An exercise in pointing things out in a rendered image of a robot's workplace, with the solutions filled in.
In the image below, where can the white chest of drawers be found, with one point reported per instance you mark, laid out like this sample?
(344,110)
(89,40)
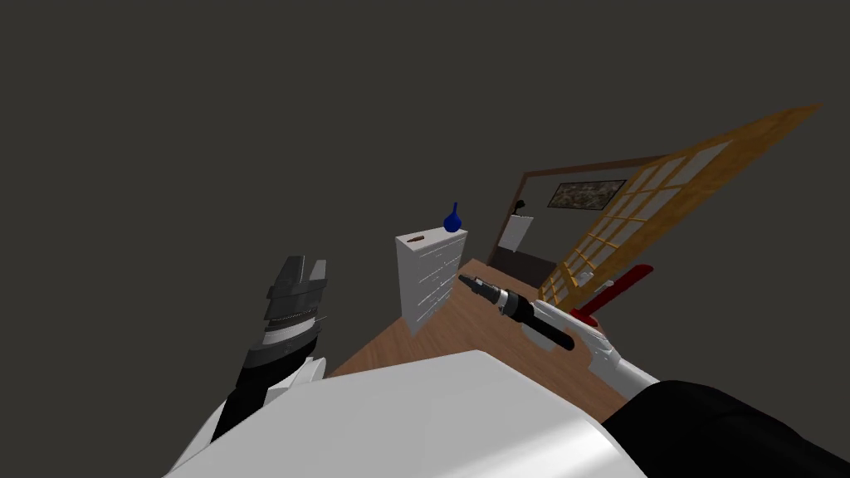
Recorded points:
(428,279)

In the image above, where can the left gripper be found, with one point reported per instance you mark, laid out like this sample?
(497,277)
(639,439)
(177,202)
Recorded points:
(295,302)

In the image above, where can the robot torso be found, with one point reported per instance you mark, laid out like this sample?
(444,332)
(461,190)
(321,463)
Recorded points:
(412,425)

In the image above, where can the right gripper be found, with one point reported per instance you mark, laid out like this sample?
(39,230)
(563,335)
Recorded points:
(482,289)

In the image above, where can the wooden door with glass panes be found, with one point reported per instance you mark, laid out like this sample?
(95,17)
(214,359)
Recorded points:
(671,199)

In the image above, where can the framed wall picture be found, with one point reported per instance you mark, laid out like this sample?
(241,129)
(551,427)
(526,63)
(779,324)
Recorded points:
(587,195)

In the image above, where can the white cabinet with black lamp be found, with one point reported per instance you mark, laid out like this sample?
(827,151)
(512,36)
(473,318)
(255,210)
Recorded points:
(516,232)

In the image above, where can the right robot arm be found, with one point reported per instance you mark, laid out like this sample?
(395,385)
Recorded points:
(704,425)

